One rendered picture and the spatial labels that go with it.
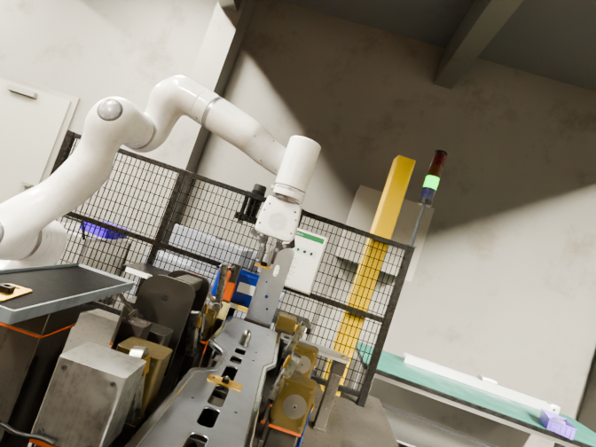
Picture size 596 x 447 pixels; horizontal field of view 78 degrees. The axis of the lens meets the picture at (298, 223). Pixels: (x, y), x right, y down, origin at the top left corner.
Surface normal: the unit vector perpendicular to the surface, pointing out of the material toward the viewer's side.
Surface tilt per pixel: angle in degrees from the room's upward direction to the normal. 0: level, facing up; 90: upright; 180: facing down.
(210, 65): 90
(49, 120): 90
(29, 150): 90
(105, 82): 90
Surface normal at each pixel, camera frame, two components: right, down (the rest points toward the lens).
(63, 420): 0.01, -0.06
